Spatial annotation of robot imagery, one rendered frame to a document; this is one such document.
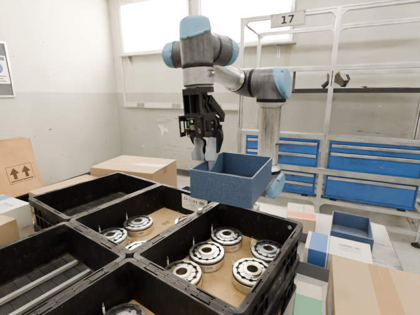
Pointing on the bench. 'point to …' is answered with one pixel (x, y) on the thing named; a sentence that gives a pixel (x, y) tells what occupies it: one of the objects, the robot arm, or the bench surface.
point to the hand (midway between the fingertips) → (208, 165)
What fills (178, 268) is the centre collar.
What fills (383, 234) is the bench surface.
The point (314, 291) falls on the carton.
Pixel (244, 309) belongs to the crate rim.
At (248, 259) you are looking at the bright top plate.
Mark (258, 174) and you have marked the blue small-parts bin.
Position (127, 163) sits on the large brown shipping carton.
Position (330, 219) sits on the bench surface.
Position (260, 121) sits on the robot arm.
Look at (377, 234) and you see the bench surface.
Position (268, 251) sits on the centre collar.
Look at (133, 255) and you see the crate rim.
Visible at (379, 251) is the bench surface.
